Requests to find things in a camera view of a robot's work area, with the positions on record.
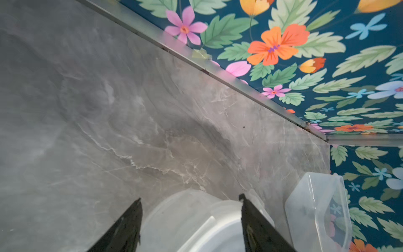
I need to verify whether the square clear lunch box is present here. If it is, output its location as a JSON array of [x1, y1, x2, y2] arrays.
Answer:
[[284, 172, 353, 252]]

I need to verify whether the round clear lunch box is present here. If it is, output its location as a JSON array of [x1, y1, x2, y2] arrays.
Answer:
[[136, 188, 275, 252]]

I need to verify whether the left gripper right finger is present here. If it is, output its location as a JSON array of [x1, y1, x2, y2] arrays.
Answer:
[[239, 194, 296, 252]]

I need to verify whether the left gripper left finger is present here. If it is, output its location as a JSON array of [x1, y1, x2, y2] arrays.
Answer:
[[88, 198, 143, 252]]

